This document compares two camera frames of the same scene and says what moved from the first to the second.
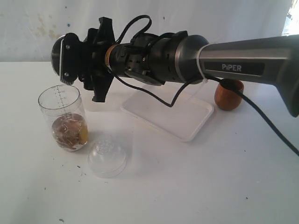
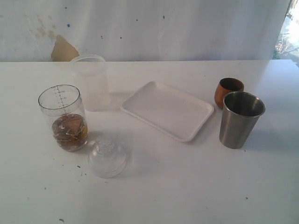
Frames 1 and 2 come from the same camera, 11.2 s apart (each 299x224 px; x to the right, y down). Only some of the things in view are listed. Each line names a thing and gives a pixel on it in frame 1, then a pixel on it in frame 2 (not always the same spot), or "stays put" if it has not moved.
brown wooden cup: [228, 99] stays put
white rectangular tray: [190, 112] stays put
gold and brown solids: [70, 132] stays put
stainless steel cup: [56, 53] -> [239, 113]
